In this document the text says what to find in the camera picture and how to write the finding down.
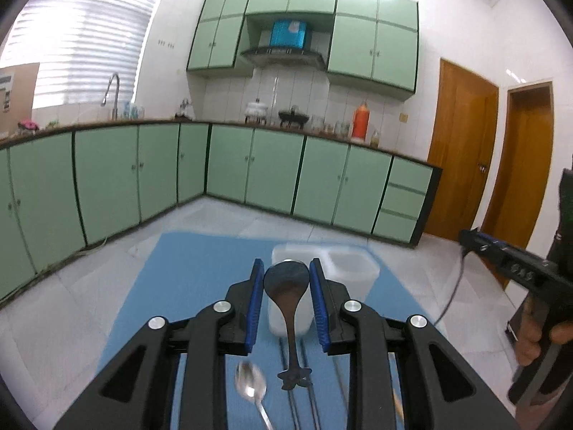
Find large silver spoon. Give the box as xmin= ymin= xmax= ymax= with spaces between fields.
xmin=234 ymin=361 xmax=274 ymax=430

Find small silver bear-handle spoon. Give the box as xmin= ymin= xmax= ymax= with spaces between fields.
xmin=264 ymin=260 xmax=312 ymax=391

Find green lower kitchen cabinets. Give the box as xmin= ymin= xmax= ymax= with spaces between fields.
xmin=1 ymin=120 xmax=442 ymax=298

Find green kitchen cabinets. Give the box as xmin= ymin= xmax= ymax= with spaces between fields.
xmin=187 ymin=0 xmax=420 ymax=101
xmin=1 ymin=120 xmax=442 ymax=298

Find chrome kitchen faucet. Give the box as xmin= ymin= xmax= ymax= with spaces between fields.
xmin=100 ymin=71 xmax=121 ymax=121

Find green upper kitchen cabinets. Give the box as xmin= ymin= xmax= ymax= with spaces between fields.
xmin=187 ymin=0 xmax=420 ymax=101

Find person right hand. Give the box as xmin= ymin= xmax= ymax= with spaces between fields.
xmin=515 ymin=297 xmax=573 ymax=367

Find wooden door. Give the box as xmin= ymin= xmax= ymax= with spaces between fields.
xmin=481 ymin=82 xmax=555 ymax=249
xmin=425 ymin=59 xmax=499 ymax=241

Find white two-compartment utensil holder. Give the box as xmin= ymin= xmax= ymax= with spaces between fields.
xmin=268 ymin=243 xmax=381 ymax=338

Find glass jar on counter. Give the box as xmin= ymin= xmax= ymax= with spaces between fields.
xmin=370 ymin=130 xmax=381 ymax=149

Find orange thermos flask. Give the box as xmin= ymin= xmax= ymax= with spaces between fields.
xmin=351 ymin=102 xmax=370 ymax=142

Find small kettle on counter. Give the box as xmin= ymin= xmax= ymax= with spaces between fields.
xmin=175 ymin=98 xmax=193 ymax=120

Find pink cloth on counter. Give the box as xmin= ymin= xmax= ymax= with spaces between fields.
xmin=18 ymin=119 xmax=40 ymax=133

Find black wok with lid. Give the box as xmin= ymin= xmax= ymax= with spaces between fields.
xmin=279 ymin=107 xmax=310 ymax=129

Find cardboard box with scale picture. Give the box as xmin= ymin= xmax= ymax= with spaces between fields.
xmin=0 ymin=63 xmax=40 ymax=138

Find black range hood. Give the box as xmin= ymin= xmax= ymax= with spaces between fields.
xmin=241 ymin=47 xmax=326 ymax=71

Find white window blinds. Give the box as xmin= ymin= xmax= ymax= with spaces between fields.
xmin=1 ymin=0 xmax=159 ymax=109

